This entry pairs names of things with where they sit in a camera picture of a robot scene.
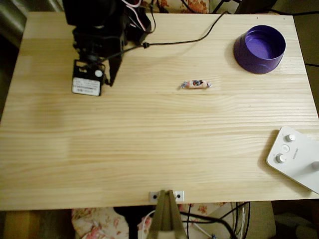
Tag candy with cartoon print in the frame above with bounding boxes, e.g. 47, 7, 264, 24
177, 79, 213, 91

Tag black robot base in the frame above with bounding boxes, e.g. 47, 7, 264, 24
124, 6, 153, 47

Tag purple plastic bowl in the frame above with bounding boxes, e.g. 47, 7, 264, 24
233, 24, 287, 75

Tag floral cloth with orange flowers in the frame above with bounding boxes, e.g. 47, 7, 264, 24
147, 0, 210, 14

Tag floral cloth with pink roses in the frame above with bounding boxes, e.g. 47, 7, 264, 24
71, 202, 226, 239

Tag metal table clamp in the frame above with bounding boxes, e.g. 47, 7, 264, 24
147, 189, 187, 239

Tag white lamp base with knobs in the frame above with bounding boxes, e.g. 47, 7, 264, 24
266, 125, 319, 195

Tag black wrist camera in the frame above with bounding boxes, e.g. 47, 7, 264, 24
83, 51, 103, 65

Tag thin black camera cable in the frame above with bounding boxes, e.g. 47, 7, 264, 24
96, 10, 229, 63

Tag red and white servo wires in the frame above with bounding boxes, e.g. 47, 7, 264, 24
121, 0, 146, 32

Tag white metal bracket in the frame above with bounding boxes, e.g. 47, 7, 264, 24
149, 190, 185, 202

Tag white cable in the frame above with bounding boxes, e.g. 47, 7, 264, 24
137, 210, 157, 239

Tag thick black cable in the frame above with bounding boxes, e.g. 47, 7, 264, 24
179, 211, 239, 239

